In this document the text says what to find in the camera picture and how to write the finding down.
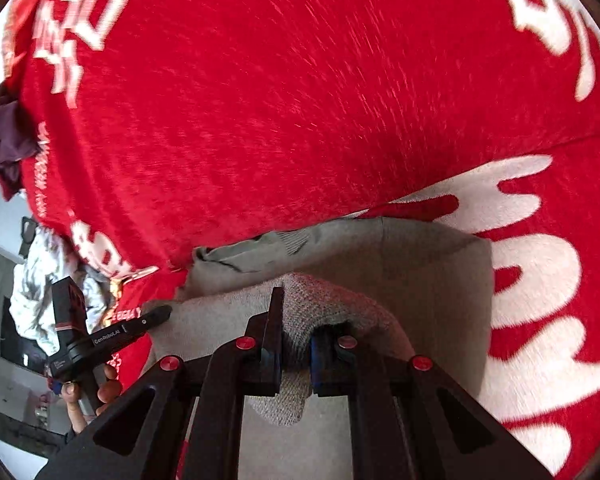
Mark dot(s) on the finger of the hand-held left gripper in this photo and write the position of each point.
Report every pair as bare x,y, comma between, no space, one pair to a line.
152,317

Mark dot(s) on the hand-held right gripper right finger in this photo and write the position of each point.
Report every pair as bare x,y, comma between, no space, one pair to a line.
316,360

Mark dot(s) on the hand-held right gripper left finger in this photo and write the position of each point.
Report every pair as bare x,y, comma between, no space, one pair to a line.
274,332

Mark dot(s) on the grey knit sweater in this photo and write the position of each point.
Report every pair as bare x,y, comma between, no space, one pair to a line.
405,260

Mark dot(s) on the person's left hand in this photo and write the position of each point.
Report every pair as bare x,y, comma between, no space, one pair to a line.
109,390

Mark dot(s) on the white patterned cloth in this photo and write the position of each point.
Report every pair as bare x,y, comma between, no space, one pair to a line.
40,270

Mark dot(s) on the red printed blanket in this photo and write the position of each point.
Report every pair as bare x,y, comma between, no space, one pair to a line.
280,110

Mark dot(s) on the dark purple cloth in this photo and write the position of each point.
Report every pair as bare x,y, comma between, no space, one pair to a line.
5,130

